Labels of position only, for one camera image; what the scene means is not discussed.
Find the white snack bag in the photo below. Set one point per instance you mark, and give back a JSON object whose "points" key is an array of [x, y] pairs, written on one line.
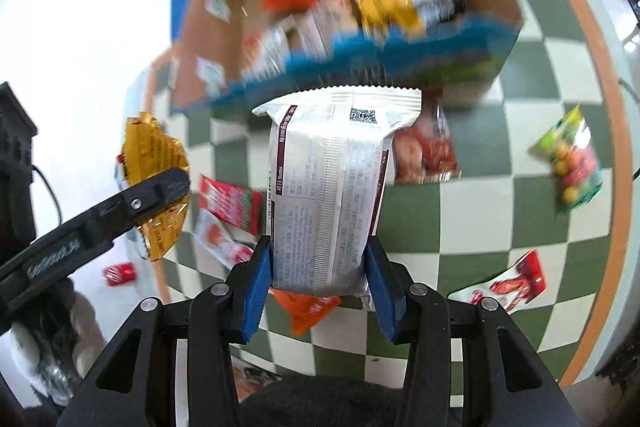
{"points": [[328, 155]]}

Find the cardboard snack box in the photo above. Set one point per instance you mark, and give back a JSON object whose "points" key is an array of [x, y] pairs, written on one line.
{"points": [[233, 56]]}

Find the green candy bag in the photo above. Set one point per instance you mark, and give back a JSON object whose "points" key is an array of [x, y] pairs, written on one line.
{"points": [[567, 146]]}

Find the blue seat cushion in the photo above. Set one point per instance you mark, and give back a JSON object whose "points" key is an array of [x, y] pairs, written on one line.
{"points": [[178, 10]]}

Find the red snack packet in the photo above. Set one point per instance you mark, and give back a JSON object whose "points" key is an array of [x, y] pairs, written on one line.
{"points": [[238, 206]]}

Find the green checkered table mat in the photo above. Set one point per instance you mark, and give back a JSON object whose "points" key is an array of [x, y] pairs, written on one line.
{"points": [[465, 231]]}

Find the white orange sauce packet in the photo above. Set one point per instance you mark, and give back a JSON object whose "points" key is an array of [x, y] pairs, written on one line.
{"points": [[211, 234]]}

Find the pink yellow snack bag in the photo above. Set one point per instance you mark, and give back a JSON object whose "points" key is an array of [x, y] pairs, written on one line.
{"points": [[424, 152]]}

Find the orange snack packet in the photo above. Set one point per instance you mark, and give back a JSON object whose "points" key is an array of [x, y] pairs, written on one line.
{"points": [[305, 311]]}

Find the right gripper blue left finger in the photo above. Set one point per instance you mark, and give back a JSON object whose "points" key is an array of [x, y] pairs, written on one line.
{"points": [[225, 313]]}

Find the red white shrimp packet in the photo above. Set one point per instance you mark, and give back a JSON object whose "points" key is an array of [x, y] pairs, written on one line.
{"points": [[513, 289]]}

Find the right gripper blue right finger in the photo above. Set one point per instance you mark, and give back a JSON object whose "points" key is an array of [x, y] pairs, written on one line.
{"points": [[415, 315]]}

